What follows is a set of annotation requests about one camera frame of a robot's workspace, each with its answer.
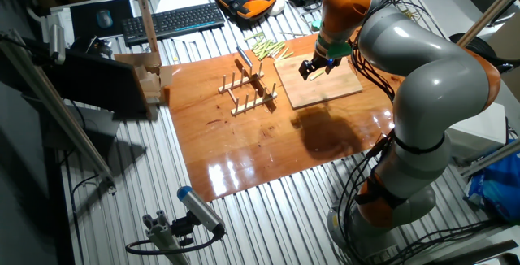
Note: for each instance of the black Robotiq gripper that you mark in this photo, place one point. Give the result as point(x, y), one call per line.
point(325, 59)

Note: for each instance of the green garlic stalk piece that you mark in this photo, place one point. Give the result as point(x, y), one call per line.
point(317, 75)

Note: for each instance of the steel cleaver knife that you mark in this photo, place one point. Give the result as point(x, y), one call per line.
point(245, 56)

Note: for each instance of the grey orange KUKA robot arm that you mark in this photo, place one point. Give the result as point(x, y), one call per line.
point(426, 82)

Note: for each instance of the pile of cut garlic stalks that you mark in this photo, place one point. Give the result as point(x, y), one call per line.
point(266, 47)

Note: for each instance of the pile of green garlic leaves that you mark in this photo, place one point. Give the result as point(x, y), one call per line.
point(409, 14)

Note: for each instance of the light wooden cutting board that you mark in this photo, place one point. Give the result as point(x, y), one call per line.
point(321, 86)

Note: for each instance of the thin grey stick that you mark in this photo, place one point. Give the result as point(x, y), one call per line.
point(292, 33)

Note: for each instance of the white egg-shaped object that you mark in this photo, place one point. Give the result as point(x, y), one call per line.
point(277, 7)

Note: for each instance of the wooden peg dish rack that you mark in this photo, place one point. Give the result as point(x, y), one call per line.
point(252, 102)

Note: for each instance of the large reddish wooden board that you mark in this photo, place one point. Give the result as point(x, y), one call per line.
point(243, 147)

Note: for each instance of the black computer keyboard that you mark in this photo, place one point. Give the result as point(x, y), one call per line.
point(174, 21)

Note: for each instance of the black office chair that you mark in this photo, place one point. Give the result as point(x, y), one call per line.
point(481, 41)

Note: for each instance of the white plastic drawer box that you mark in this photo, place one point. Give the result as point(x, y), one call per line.
point(475, 135)

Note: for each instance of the brown cardboard pieces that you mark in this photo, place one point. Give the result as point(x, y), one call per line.
point(150, 82)

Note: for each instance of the black mouse pad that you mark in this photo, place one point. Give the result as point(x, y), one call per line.
point(122, 17)

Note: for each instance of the blue plastic bag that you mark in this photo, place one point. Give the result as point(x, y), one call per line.
point(499, 183)

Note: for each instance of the black flat monitor panel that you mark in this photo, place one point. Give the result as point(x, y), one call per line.
point(101, 82)

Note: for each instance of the grey computer mouse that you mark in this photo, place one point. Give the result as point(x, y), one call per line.
point(105, 19)

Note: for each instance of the small black device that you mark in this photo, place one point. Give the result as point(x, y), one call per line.
point(91, 45)

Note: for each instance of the green printed wrist mount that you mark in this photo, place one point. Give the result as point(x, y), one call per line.
point(339, 49)

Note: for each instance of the slanted wooden frame beam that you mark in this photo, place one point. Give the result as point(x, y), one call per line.
point(487, 11)

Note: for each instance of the wooden upright post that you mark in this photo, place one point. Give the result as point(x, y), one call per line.
point(144, 13)

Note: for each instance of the grey camera with blue cap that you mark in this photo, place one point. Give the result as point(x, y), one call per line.
point(199, 208)

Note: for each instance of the low aluminium frame beam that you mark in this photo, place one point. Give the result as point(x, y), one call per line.
point(487, 159)

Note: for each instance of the aluminium profile camera mount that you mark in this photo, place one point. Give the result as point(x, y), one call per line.
point(162, 236)

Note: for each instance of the slanted aluminium frame beam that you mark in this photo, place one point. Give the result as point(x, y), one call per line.
point(61, 114)

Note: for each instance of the silver camera on frame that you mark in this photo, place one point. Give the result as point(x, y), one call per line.
point(57, 43)

